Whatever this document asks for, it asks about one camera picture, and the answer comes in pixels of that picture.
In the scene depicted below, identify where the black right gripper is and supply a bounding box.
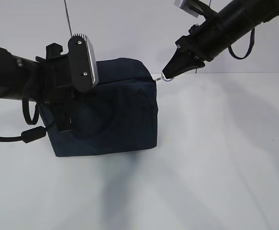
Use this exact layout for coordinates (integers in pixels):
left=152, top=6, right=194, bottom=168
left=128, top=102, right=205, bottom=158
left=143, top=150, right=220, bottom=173
left=162, top=24, right=214, bottom=78

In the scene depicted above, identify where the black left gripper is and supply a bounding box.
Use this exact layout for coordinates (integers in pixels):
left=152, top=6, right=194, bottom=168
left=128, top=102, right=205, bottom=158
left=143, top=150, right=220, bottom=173
left=35, top=43, right=75, bottom=132

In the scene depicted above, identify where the dark navy zippered lunch bag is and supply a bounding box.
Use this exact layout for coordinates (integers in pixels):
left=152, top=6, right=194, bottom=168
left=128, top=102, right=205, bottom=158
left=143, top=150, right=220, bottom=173
left=48, top=58, right=158, bottom=157

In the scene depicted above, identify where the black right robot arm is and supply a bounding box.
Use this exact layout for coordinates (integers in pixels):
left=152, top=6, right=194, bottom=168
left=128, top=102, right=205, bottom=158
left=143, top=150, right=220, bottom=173
left=162, top=0, right=279, bottom=79

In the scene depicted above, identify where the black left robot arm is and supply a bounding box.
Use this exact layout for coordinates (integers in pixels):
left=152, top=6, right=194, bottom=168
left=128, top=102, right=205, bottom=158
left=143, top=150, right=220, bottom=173
left=0, top=43, right=75, bottom=132

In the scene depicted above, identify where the silver wrist camera on left gripper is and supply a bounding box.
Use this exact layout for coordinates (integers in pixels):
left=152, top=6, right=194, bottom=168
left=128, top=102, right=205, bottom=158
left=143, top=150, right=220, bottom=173
left=67, top=34, right=99, bottom=93

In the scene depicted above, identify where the silver wrist camera on gripper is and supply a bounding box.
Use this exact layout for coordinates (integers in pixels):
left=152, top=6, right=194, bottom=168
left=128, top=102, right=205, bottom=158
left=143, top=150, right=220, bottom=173
left=67, top=34, right=99, bottom=93
left=174, top=0, right=217, bottom=19

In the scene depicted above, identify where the silver wrist camera on right gripper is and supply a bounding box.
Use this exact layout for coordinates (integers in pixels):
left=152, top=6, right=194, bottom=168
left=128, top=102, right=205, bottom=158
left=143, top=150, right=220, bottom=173
left=174, top=0, right=217, bottom=19

